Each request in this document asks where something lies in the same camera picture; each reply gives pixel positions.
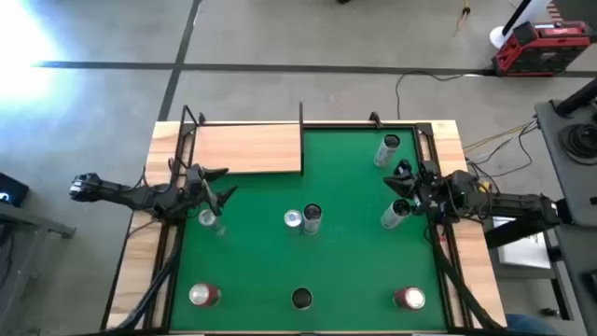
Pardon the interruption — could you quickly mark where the yellow cable bundle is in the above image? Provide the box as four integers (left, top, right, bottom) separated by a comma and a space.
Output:
462, 119, 537, 153

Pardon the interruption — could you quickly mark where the white Celsius can orange print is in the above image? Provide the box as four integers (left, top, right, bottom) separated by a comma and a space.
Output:
380, 198, 412, 231
372, 133, 401, 169

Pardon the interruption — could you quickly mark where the black floor cable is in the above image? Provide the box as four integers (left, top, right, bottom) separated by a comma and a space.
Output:
394, 70, 489, 120

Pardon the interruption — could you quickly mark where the wooden shelf board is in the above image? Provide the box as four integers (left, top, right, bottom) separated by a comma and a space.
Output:
191, 123, 303, 175

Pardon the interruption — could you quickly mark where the white Celsius Arctic can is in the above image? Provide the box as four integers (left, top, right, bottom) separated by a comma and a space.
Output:
300, 203, 324, 237
290, 287, 314, 312

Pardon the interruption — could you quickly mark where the coiled black cable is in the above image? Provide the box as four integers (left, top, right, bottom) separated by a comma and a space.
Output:
558, 121, 597, 165

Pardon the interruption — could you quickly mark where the green table mat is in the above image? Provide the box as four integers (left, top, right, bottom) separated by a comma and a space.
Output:
168, 126, 450, 333

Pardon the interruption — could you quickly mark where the grey bench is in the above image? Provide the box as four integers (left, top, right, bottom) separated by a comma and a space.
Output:
0, 203, 76, 336

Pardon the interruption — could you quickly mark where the white floor stand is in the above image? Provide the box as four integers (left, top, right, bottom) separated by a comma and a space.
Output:
489, 0, 552, 49

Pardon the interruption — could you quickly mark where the red tool box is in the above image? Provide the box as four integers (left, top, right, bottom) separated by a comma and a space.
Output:
492, 21, 592, 77

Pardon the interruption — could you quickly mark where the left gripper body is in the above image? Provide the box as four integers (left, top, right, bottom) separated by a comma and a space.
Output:
184, 162, 221, 218

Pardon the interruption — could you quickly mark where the black table border frame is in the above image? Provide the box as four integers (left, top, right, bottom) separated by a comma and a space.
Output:
100, 110, 507, 336

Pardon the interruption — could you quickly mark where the red Coca-Cola can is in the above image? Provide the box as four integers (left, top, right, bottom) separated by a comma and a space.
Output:
187, 282, 223, 308
393, 286, 427, 312

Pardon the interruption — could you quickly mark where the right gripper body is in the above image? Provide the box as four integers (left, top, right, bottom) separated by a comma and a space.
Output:
410, 161, 445, 216

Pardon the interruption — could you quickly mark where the black box with light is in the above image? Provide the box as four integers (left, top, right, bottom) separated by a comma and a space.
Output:
0, 172, 30, 207

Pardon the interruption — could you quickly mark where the white sheet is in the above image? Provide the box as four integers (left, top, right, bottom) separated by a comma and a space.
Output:
493, 217, 552, 271

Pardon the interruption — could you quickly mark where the yellow hanging cord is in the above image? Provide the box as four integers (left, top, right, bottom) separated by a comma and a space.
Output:
452, 0, 471, 37

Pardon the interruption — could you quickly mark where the black metal shelf frame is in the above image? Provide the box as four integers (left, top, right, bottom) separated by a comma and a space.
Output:
175, 101, 307, 177

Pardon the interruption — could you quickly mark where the grey equipment cart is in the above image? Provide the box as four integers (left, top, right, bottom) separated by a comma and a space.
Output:
534, 77, 597, 336

